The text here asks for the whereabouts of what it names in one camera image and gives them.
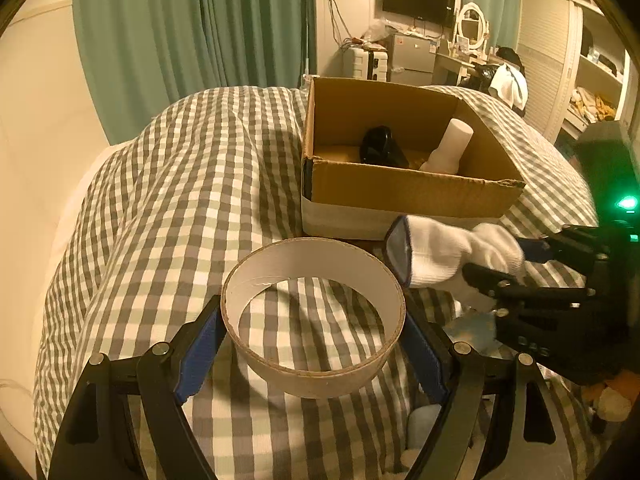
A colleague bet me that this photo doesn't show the white dressing desk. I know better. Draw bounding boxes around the white dressing desk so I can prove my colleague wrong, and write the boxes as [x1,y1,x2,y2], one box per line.
[433,50,488,86]

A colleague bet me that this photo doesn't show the grey checkered blanket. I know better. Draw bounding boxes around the grey checkered blanket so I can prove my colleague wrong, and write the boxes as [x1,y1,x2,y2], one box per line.
[32,85,601,480]

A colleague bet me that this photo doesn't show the light blue cloth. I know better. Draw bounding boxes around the light blue cloth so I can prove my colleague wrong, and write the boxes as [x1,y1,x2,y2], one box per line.
[442,309,503,353]

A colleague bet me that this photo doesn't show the white oval vanity mirror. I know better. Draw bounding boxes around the white oval vanity mirror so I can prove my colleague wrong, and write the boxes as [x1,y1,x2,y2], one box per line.
[456,2,490,54]

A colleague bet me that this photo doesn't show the brown cardboard box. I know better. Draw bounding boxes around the brown cardboard box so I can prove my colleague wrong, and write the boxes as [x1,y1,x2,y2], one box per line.
[300,76,527,241]

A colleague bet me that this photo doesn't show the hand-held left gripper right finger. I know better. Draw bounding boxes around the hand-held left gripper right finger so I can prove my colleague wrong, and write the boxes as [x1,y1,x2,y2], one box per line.
[400,310,572,480]

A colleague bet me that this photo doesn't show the white suitcase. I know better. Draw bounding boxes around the white suitcase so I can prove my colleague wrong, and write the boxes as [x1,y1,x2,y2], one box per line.
[347,42,390,81]

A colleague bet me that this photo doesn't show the white hanging cloth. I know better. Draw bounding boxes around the white hanging cloth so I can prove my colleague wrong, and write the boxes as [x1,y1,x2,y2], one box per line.
[489,64,529,112]

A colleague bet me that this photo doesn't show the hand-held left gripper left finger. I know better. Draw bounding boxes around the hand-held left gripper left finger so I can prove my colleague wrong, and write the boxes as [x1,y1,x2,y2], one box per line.
[50,294,231,480]

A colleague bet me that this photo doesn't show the white louvered wardrobe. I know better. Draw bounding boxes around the white louvered wardrobe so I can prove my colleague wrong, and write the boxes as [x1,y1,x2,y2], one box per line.
[515,0,632,142]

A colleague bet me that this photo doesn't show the black chair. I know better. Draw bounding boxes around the black chair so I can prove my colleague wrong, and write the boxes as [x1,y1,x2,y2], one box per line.
[460,46,527,91]

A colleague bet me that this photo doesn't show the white plastic bottle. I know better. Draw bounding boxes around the white plastic bottle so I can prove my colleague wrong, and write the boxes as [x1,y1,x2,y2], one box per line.
[419,118,475,175]

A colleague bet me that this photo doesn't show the white cardboard tape ring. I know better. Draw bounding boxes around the white cardboard tape ring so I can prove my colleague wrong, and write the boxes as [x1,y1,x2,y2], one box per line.
[220,238,406,400]

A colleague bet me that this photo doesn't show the black glossy object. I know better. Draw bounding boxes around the black glossy object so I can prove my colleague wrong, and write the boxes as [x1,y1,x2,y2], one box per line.
[361,125,411,168]

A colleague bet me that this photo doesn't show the small silver fridge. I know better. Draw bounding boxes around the small silver fridge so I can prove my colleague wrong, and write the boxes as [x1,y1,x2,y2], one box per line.
[387,32,437,74]

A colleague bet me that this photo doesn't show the white sock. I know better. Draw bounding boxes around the white sock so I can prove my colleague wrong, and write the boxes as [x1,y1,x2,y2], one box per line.
[384,215,527,312]

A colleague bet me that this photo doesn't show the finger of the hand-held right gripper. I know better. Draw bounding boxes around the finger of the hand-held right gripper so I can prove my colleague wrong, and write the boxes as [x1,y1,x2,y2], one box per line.
[461,261,601,313]
[517,224,615,267]

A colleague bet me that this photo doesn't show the clear plastic bag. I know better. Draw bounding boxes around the clear plastic bag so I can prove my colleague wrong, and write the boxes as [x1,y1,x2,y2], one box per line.
[359,16,397,44]

